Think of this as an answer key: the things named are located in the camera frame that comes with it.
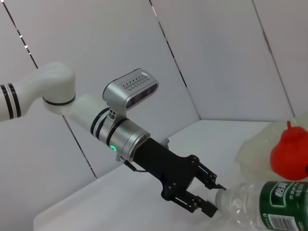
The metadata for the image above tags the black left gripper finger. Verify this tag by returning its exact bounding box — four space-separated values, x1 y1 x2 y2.
193 163 227 191
166 189 219 218

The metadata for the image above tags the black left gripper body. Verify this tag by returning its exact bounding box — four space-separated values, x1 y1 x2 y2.
134 138 201 200

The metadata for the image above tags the clear green-label water bottle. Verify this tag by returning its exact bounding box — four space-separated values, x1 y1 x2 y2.
208 180 308 231

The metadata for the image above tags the red-orange toy orange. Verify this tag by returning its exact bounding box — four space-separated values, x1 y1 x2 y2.
269 121 308 180

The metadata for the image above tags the translucent green fruit bowl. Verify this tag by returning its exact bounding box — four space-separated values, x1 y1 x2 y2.
234 115 308 183

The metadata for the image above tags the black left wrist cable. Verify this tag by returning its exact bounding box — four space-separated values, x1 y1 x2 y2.
117 155 150 173

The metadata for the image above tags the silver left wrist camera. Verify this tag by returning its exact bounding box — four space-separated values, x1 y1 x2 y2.
103 68 159 111

